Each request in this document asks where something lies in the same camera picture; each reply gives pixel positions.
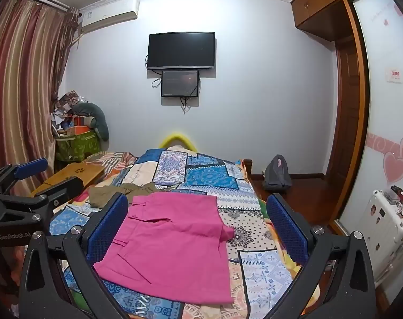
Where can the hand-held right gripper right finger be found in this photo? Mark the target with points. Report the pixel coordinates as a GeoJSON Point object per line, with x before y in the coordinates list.
{"type": "Point", "coordinates": [288, 229]}

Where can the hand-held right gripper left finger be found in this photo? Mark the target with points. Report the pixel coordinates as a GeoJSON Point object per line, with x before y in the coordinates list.
{"type": "Point", "coordinates": [109, 221]}

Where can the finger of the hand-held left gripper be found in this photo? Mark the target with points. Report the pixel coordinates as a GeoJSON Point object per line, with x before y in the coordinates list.
{"type": "Point", "coordinates": [65, 187]}
{"type": "Point", "coordinates": [32, 167]}

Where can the pink pants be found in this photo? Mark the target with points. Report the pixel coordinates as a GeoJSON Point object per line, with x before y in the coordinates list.
{"type": "Point", "coordinates": [168, 239]}

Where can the olive green pants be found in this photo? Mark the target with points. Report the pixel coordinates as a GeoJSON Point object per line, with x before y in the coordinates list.
{"type": "Point", "coordinates": [105, 196]}

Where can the bamboo lap desk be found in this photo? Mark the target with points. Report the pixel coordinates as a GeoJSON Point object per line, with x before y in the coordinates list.
{"type": "Point", "coordinates": [75, 172]}

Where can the green storage box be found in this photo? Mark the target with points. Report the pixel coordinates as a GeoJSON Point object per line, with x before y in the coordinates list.
{"type": "Point", "coordinates": [78, 146]}

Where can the patchwork printed blanket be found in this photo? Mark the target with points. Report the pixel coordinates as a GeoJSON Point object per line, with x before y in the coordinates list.
{"type": "Point", "coordinates": [254, 265]}

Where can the grey backpack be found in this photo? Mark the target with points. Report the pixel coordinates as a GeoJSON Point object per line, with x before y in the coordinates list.
{"type": "Point", "coordinates": [277, 174]}

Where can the pile of paper clutter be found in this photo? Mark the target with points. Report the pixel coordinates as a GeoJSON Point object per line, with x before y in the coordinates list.
{"type": "Point", "coordinates": [67, 106]}

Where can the grey plush pillow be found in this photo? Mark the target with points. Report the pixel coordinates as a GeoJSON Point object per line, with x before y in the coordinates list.
{"type": "Point", "coordinates": [95, 114]}

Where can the striped red beige curtain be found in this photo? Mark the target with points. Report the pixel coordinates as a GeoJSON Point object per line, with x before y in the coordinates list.
{"type": "Point", "coordinates": [22, 73]}

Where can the white stickered suitcase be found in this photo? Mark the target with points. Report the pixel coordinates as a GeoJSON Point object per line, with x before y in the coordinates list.
{"type": "Point", "coordinates": [387, 232]}

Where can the yellow hoop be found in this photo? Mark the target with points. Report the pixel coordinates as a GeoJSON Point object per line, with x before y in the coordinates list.
{"type": "Point", "coordinates": [176, 137]}

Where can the wooden door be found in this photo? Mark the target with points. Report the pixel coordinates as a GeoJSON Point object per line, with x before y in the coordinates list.
{"type": "Point", "coordinates": [349, 123]}

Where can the white heart-print sliding door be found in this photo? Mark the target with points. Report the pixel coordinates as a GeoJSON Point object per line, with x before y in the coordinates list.
{"type": "Point", "coordinates": [384, 123]}

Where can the white air conditioner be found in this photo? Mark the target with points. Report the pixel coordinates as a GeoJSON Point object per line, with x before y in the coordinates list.
{"type": "Point", "coordinates": [110, 13]}

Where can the white red door label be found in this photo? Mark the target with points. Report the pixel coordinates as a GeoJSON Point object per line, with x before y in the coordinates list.
{"type": "Point", "coordinates": [395, 74]}

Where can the wooden overhead cabinet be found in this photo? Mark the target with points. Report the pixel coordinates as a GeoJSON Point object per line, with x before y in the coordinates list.
{"type": "Point", "coordinates": [321, 3]}

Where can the wooden bed frame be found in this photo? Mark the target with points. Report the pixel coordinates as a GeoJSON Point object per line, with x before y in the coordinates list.
{"type": "Point", "coordinates": [248, 167]}

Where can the small black wall monitor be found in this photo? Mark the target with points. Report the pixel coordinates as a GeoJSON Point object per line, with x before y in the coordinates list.
{"type": "Point", "coordinates": [180, 83]}

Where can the black wall television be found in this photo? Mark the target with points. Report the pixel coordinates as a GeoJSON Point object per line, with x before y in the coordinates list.
{"type": "Point", "coordinates": [181, 51]}

